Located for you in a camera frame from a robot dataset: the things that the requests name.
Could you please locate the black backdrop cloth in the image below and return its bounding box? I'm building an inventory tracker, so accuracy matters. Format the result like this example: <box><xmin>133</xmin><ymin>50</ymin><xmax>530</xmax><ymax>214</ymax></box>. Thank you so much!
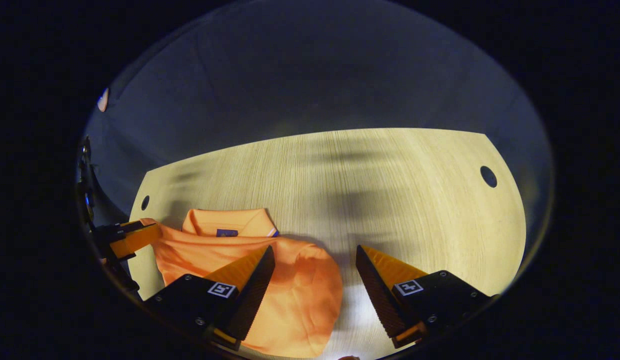
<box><xmin>77</xmin><ymin>0</ymin><xmax>556</xmax><ymax>301</ymax></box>

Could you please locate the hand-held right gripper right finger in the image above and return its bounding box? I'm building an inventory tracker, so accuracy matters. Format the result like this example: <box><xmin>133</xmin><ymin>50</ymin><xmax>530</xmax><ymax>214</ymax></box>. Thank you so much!
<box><xmin>356</xmin><ymin>245</ymin><xmax>496</xmax><ymax>349</ymax></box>

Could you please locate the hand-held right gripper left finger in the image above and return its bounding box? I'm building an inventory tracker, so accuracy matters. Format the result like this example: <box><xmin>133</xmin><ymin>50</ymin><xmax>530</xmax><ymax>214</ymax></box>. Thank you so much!
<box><xmin>145</xmin><ymin>245</ymin><xmax>276</xmax><ymax>351</ymax></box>

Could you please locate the orange T-shirt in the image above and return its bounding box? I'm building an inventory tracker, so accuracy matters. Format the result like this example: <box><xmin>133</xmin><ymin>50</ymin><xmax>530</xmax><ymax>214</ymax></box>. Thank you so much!
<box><xmin>140</xmin><ymin>207</ymin><xmax>344</xmax><ymax>359</ymax></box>

